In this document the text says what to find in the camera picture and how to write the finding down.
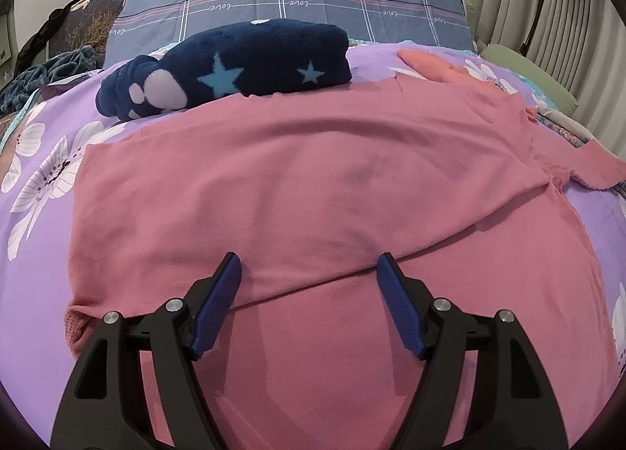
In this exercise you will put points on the grey folded garment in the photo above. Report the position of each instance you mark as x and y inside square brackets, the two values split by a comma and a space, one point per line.
[584, 129]

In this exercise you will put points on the dark blue blanket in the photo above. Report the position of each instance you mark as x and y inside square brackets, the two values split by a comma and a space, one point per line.
[29, 80]

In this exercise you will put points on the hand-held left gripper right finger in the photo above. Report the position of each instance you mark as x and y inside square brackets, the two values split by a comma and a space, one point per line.
[398, 303]

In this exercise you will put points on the green cushion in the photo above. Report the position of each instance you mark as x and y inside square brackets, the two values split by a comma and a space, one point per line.
[528, 71]

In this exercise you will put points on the navy star fleece garment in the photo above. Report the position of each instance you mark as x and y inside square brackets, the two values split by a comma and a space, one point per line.
[264, 58]

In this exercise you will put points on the pink knit garment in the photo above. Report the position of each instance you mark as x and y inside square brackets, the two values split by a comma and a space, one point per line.
[303, 176]

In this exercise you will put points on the salmon knit shirt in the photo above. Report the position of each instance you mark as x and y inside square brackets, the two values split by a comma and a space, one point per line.
[430, 63]

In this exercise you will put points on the black clothing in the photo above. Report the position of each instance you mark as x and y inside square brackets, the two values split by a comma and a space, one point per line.
[44, 32]

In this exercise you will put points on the floral patterned folded garment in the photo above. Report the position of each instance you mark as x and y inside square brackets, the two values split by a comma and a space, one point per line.
[552, 121]

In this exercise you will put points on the beige curtain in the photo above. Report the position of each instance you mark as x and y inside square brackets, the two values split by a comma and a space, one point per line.
[587, 39]

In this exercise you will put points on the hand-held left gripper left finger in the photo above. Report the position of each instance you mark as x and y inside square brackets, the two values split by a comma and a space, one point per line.
[217, 303]

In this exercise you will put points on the purple floral bedsheet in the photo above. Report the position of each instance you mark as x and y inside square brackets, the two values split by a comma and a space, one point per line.
[44, 244]

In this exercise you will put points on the brown patterned pillow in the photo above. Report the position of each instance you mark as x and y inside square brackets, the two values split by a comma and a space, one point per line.
[93, 19]

